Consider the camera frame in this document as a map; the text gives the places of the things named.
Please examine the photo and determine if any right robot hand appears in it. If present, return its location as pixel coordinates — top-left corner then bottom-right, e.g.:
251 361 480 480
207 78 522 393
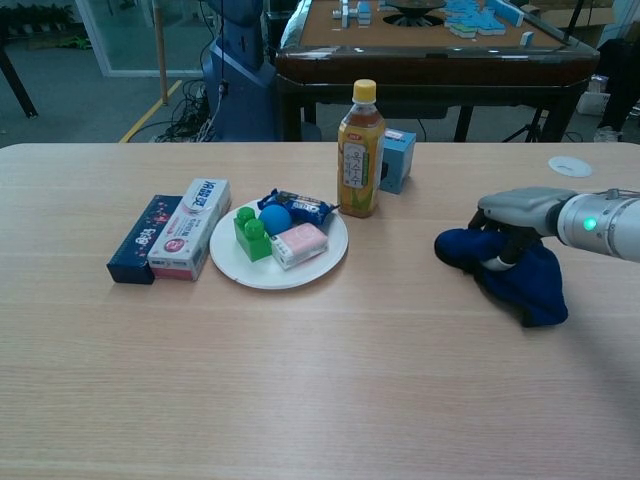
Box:
467 187 576 271

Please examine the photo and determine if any dark blue cloth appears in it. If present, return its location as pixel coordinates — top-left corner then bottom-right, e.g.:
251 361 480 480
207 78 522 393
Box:
433 227 570 329

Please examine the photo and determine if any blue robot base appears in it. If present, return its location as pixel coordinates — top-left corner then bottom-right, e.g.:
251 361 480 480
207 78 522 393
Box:
202 0 281 144

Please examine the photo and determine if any black tripod stand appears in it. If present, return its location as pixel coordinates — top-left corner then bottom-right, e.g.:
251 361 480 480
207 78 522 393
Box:
501 106 550 144

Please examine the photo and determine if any light blue cardboard box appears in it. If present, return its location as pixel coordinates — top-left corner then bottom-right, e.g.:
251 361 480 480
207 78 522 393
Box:
378 128 418 195

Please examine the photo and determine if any white storage box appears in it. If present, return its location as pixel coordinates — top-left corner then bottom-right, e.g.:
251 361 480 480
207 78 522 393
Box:
577 74 612 117

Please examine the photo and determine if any black trouser leg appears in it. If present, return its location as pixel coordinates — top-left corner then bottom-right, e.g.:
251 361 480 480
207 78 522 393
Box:
597 37 640 134

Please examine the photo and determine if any yellow capped tea bottle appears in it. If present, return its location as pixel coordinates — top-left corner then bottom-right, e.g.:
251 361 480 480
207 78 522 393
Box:
336 78 386 220

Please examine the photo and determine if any dark wooden mahjong table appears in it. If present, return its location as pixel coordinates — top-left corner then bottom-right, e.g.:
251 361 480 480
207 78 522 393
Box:
274 0 601 144

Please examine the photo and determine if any blue mahjong tile heap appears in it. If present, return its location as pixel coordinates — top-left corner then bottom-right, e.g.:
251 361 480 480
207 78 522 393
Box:
443 0 526 39

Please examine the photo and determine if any brown cardboard box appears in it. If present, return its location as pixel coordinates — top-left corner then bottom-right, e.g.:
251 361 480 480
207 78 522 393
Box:
529 0 601 32

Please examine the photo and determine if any blue cookie packet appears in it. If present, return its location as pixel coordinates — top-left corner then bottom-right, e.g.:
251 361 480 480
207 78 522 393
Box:
256 188 335 226

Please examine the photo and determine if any pink wrapped soap pack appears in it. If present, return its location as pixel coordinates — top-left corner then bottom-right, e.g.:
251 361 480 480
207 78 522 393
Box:
269 222 330 272

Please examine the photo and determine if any blue ball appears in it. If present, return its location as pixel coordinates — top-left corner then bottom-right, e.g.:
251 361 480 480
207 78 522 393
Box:
258 203 293 236

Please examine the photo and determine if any white paper plate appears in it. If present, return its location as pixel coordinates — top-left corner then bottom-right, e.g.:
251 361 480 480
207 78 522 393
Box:
208 197 350 291

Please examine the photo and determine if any blue white mahjong tile row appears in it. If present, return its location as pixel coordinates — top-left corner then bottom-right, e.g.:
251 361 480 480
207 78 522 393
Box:
332 0 374 27

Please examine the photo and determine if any green toy brick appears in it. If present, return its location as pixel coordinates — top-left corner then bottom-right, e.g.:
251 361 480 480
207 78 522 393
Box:
232 205 274 263

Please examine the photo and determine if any white pink toothpaste box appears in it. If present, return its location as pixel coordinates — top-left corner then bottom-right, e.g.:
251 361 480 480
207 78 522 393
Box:
147 178 233 283

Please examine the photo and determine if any dark blue toothpaste box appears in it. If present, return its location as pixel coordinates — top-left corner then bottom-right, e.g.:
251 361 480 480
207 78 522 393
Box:
106 194 185 286

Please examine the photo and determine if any wooden pole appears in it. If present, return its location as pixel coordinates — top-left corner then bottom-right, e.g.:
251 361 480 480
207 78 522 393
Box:
153 7 169 106

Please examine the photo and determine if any black table leg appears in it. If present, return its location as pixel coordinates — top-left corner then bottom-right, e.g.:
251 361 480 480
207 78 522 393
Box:
0 29 39 119

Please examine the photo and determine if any black floor cable tangle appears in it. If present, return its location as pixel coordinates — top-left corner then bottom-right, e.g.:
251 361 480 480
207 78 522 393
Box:
152 74 221 144

